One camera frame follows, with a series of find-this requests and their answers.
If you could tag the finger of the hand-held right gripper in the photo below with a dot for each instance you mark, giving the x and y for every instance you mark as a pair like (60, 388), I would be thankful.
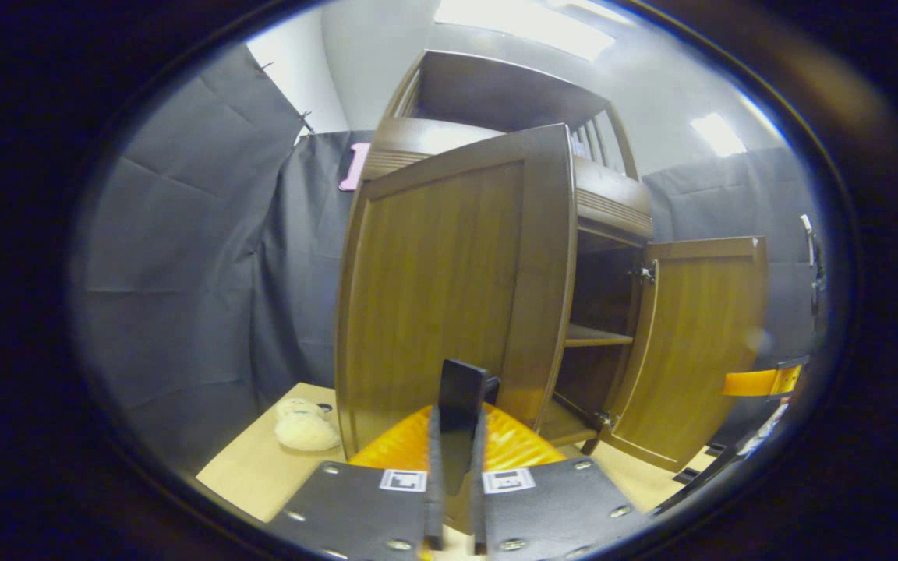
(753, 382)

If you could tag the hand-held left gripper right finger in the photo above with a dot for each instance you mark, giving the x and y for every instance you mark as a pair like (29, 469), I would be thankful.
(558, 506)

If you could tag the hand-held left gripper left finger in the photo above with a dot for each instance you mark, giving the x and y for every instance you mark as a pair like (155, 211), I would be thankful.
(355, 506)

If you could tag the wooden cabinet door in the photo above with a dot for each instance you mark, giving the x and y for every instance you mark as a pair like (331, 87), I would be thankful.
(433, 296)
(691, 343)

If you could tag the wooden double-door shoe cabinet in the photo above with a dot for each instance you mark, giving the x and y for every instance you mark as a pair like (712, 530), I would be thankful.
(613, 202)

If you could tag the metal door hinge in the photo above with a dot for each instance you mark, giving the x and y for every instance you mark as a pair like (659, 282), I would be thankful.
(603, 419)
(644, 273)

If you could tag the person's white garment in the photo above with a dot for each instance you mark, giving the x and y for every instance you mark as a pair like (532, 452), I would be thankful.
(765, 428)

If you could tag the cream plush toy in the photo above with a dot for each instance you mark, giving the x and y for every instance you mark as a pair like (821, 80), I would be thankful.
(305, 428)

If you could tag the small ceiling light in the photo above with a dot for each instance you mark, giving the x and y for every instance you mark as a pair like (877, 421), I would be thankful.
(718, 134)

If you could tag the black backdrop cloth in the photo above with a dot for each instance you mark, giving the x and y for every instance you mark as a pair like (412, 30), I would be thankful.
(184, 273)

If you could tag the large ceiling light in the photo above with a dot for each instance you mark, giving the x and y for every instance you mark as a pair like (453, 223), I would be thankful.
(527, 23)

